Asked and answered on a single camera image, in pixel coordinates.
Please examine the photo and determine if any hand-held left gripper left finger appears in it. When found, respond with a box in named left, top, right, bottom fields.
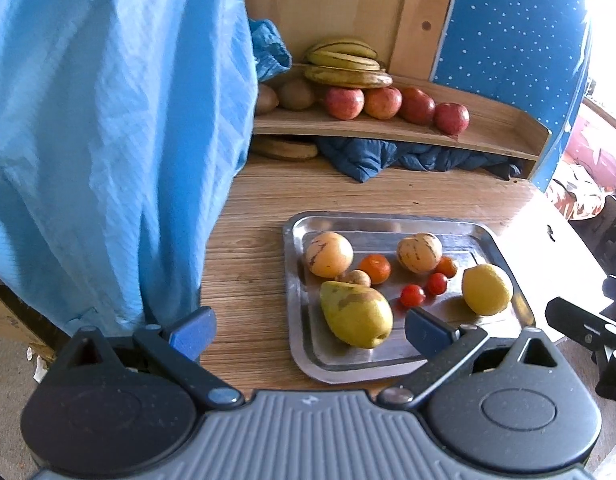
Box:
left=63, top=306, right=245, bottom=408

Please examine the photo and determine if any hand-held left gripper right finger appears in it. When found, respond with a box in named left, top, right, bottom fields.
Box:
left=378, top=306, right=558, bottom=407

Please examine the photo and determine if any metal tray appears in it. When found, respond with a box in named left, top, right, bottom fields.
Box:
left=282, top=211, right=536, bottom=385

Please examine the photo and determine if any yellow lemon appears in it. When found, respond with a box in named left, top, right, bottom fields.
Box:
left=461, top=263, right=514, bottom=317

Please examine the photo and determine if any yellow-green pear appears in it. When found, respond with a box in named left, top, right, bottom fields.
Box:
left=320, top=280, right=394, bottom=349

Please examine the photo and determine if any striped pepino melon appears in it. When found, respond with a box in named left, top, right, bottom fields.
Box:
left=397, top=232, right=443, bottom=275

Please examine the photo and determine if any orange tangerine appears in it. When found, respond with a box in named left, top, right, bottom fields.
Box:
left=357, top=254, right=391, bottom=285

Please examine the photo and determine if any small brown round fruit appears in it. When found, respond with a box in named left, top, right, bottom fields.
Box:
left=338, top=269, right=372, bottom=288

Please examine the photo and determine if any plain yellow pepino melon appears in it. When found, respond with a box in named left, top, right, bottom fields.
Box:
left=303, top=231, right=355, bottom=279

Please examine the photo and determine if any red patterned bedding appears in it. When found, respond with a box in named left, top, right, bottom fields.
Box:
left=545, top=105, right=616, bottom=221

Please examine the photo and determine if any brown cardboard box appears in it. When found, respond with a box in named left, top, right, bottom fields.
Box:
left=0, top=270, right=54, bottom=361

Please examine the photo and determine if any dark blue quilted cloth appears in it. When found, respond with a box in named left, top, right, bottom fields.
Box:
left=315, top=137, right=523, bottom=183

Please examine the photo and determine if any curved wooden shelf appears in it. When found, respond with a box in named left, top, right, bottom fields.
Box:
left=252, top=62, right=551, bottom=163

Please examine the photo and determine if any brown flat bread loaf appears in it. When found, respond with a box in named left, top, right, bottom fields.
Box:
left=251, top=136, right=319, bottom=162

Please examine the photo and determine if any light blue garment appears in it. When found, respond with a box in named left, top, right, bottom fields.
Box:
left=0, top=0, right=293, bottom=338

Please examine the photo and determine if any red apple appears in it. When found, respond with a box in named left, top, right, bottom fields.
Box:
left=324, top=86, right=365, bottom=121
left=399, top=87, right=437, bottom=126
left=364, top=87, right=403, bottom=121
left=434, top=102, right=470, bottom=136

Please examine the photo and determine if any brown kiwi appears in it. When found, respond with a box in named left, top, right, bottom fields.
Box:
left=256, top=84, right=279, bottom=115
left=279, top=78, right=317, bottom=111

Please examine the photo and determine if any blue white-dotted board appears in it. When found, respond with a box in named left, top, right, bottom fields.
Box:
left=430, top=0, right=593, bottom=191

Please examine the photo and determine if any brown spotted banana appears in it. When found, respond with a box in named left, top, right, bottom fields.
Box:
left=304, top=66, right=393, bottom=89

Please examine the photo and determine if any yellow banana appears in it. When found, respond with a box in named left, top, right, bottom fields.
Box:
left=306, top=37, right=379, bottom=59
left=308, top=50, right=381, bottom=71

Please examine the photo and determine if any black furniture frame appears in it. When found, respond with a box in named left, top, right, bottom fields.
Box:
left=590, top=195, right=616, bottom=281

